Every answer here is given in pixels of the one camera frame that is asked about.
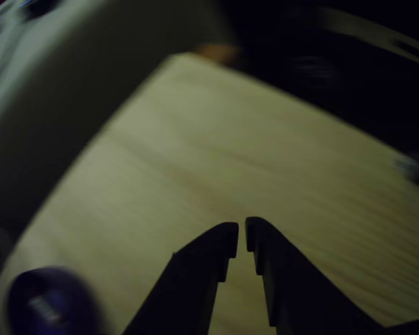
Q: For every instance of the purple plastic bowl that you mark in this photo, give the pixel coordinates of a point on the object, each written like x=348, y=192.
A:
x=52, y=303

